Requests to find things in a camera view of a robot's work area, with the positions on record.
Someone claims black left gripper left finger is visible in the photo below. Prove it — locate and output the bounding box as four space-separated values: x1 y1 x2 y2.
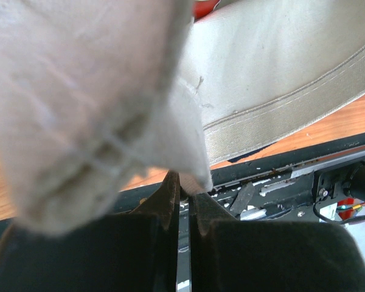
0 172 180 291

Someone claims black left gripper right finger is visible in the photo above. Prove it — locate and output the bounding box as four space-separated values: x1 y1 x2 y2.
189 193 365 291

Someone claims cream canvas tote bag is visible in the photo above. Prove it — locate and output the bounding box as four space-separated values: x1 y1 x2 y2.
0 1 365 236

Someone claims red soda can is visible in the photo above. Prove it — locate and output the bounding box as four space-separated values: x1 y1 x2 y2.
193 0 221 19

